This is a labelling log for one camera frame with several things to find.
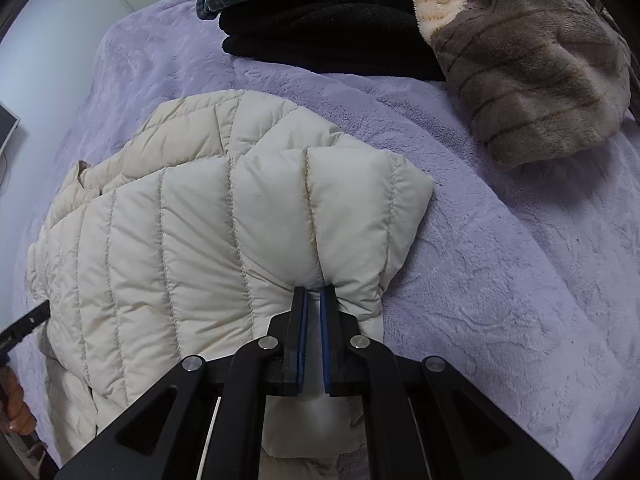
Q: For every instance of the brown and cream fleece garment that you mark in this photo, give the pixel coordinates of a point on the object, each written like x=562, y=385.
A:
x=536, y=79

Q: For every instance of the dark wall-mounted screen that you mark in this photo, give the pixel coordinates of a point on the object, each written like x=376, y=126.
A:
x=8, y=124

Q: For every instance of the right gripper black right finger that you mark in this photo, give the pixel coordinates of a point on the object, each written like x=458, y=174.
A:
x=424, y=419

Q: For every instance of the folded black garment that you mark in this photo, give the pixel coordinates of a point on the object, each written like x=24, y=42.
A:
x=344, y=38

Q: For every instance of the person's left hand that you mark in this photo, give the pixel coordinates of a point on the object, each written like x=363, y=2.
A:
x=21, y=419

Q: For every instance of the cream quilted puffer jacket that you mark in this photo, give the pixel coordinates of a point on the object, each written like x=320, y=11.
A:
x=194, y=235

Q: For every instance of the purple fleece bed blanket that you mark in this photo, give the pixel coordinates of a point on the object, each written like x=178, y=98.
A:
x=528, y=282

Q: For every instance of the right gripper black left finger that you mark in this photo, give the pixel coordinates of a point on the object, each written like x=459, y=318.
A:
x=203, y=419

